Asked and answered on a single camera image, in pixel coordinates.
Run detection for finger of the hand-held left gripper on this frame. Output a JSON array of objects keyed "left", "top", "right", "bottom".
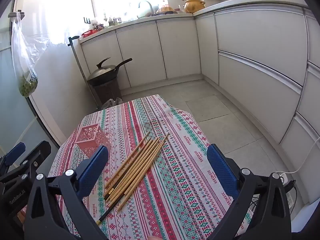
[
  {"left": 0, "top": 142, "right": 27, "bottom": 171},
  {"left": 0, "top": 140, "right": 52, "bottom": 193}
]

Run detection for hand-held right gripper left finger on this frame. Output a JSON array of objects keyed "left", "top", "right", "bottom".
[{"left": 24, "top": 145, "right": 110, "bottom": 240}]

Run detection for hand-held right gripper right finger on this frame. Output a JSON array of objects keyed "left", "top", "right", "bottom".
[{"left": 207, "top": 144, "right": 293, "bottom": 240}]

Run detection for black chopstick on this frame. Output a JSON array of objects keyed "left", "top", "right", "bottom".
[
  {"left": 96, "top": 196, "right": 127, "bottom": 225},
  {"left": 104, "top": 183, "right": 120, "bottom": 197}
]

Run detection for pink perforated chopstick holder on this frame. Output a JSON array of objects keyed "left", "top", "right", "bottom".
[{"left": 74, "top": 123, "right": 111, "bottom": 159}]

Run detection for bundle of wooden chopsticks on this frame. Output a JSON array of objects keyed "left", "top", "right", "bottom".
[{"left": 103, "top": 131, "right": 170, "bottom": 212}]

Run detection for frosted glass door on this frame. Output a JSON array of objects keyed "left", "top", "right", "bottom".
[{"left": 0, "top": 0, "right": 60, "bottom": 155}]

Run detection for striped patterned tablecloth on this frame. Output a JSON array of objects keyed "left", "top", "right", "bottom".
[{"left": 47, "top": 94, "right": 253, "bottom": 240}]

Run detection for white power strip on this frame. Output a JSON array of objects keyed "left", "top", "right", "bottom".
[{"left": 276, "top": 171, "right": 295, "bottom": 208}]

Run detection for crumpled clear plastic bag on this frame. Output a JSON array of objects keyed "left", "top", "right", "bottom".
[{"left": 101, "top": 97, "right": 124, "bottom": 110}]

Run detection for plastic bag of green vegetables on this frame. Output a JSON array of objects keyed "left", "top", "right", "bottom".
[{"left": 10, "top": 17, "right": 54, "bottom": 98}]

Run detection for brown trash bin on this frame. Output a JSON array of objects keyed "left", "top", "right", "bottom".
[{"left": 87, "top": 76, "right": 123, "bottom": 108}]

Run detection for dark wok lid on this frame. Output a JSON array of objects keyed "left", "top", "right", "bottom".
[{"left": 89, "top": 57, "right": 117, "bottom": 77}]

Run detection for metal pole with black clamp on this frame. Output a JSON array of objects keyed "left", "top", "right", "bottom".
[{"left": 68, "top": 36, "right": 92, "bottom": 85}]

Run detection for black wok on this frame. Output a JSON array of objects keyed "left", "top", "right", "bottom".
[{"left": 87, "top": 58, "right": 133, "bottom": 86}]

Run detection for white kitchen cabinets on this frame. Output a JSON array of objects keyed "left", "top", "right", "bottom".
[{"left": 80, "top": 0, "right": 320, "bottom": 180}]

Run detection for row of small bottles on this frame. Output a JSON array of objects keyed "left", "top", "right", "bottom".
[{"left": 91, "top": 16, "right": 123, "bottom": 29}]

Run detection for yellow clay pot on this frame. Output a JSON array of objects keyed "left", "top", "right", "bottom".
[{"left": 184, "top": 0, "right": 206, "bottom": 13}]

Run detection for brown woven basket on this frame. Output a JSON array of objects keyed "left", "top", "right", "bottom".
[{"left": 155, "top": 5, "right": 178, "bottom": 14}]

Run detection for curved metal faucet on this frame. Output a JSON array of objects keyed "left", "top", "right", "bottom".
[{"left": 138, "top": 1, "right": 154, "bottom": 17}]

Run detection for white power cable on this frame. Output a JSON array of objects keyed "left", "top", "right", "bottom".
[{"left": 285, "top": 136, "right": 320, "bottom": 175}]

